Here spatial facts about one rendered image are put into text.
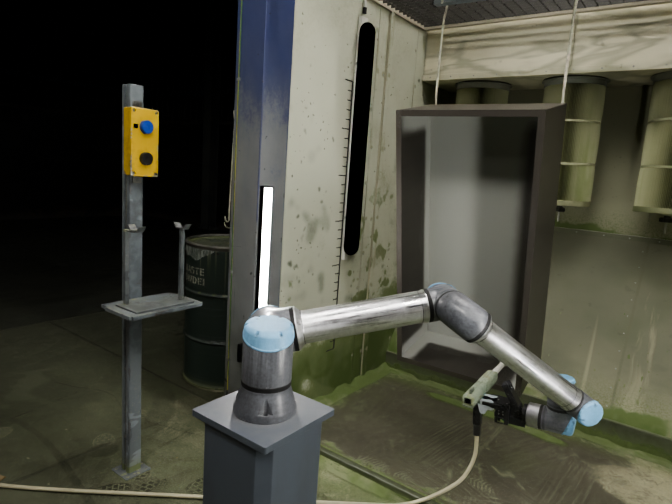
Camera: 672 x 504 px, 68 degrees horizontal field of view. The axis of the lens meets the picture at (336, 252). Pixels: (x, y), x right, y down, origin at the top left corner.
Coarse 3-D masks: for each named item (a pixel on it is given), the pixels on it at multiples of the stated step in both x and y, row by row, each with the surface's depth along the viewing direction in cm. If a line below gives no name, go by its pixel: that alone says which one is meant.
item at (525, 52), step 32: (448, 32) 315; (480, 32) 303; (512, 32) 292; (544, 32) 282; (576, 32) 272; (608, 32) 264; (640, 32) 255; (448, 64) 317; (480, 64) 305; (512, 64) 294; (544, 64) 284; (576, 64) 274; (608, 64) 265; (640, 64) 256
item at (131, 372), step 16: (128, 96) 193; (128, 176) 198; (128, 192) 199; (128, 208) 200; (128, 224) 201; (128, 320) 208; (128, 336) 209; (128, 352) 210; (128, 368) 211; (128, 384) 212; (128, 400) 213; (128, 416) 214; (128, 432) 216; (128, 448) 217; (128, 464) 218
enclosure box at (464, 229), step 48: (432, 144) 243; (480, 144) 230; (528, 144) 218; (432, 192) 251; (480, 192) 237; (528, 192) 224; (432, 240) 259; (480, 240) 244; (528, 240) 196; (480, 288) 251; (528, 288) 201; (432, 336) 271; (528, 336) 212
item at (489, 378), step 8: (496, 368) 221; (488, 376) 210; (496, 376) 214; (480, 384) 202; (488, 384) 205; (472, 392) 195; (480, 392) 197; (464, 400) 193; (472, 400) 191; (480, 416) 202; (480, 424) 203; (480, 432) 204
